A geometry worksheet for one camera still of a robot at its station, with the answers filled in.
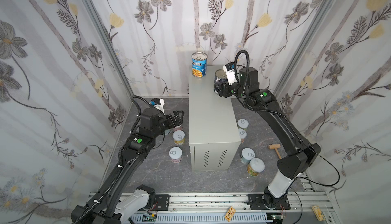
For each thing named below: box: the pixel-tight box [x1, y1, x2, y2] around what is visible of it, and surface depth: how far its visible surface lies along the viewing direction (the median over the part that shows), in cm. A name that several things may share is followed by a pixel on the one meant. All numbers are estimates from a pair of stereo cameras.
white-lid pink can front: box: [168, 146, 183, 164], surface depth 87 cm
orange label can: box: [237, 128, 248, 143], surface depth 97 cm
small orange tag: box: [224, 206, 237, 222], surface depth 72 cm
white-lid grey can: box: [239, 147, 257, 164], surface depth 88 cm
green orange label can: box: [246, 157, 266, 177], surface depth 81 cm
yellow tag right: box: [311, 205, 326, 221], surface depth 72 cm
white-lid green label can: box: [236, 118, 250, 131], surface depth 100 cm
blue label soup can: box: [191, 51, 208, 78], surface depth 80 cm
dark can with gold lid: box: [213, 69, 228, 95], surface depth 70 cm
